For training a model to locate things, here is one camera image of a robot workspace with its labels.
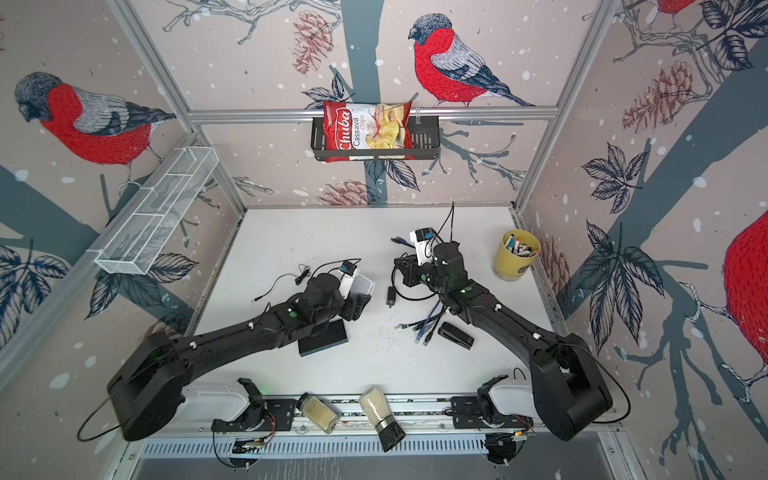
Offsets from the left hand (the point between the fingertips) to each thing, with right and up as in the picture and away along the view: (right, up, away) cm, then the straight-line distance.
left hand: (361, 293), depth 82 cm
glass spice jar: (-7, -28, -12) cm, 31 cm away
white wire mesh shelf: (-54, +16, -10) cm, 57 cm away
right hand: (+9, +8, -1) cm, 11 cm away
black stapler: (+27, -12, +2) cm, 30 cm away
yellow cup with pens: (+47, +10, +8) cm, 49 cm away
